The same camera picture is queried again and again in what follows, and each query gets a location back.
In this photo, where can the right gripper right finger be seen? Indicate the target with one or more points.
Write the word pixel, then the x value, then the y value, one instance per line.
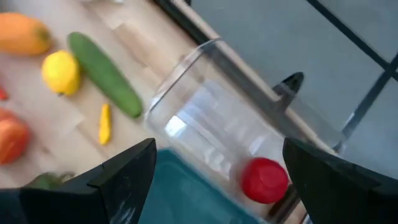
pixel 342 193

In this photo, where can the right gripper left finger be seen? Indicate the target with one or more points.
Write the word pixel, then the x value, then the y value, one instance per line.
pixel 102 199

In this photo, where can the red-orange apple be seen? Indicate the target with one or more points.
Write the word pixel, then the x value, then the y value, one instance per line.
pixel 12 137

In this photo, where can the light green cucumber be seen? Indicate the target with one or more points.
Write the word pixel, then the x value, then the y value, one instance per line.
pixel 102 73

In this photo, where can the yellow lemon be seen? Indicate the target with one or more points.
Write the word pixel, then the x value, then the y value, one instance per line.
pixel 60 73

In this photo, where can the orange mango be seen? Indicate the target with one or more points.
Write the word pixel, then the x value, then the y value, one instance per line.
pixel 21 34

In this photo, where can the dark green stemmed cucumber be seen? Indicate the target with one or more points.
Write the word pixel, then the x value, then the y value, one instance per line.
pixel 46 182

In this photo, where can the small yellow chili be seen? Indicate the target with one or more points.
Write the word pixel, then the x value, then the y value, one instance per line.
pixel 105 124

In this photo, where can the grey-blue plastic bin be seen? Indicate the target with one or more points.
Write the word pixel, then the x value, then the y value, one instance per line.
pixel 180 196

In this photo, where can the red tomato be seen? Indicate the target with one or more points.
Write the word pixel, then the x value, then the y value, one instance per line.
pixel 264 180

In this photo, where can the black table edge clamp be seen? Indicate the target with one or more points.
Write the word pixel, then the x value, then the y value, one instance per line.
pixel 290 82

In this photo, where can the clear plastic bin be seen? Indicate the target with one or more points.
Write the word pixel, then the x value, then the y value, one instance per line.
pixel 211 124

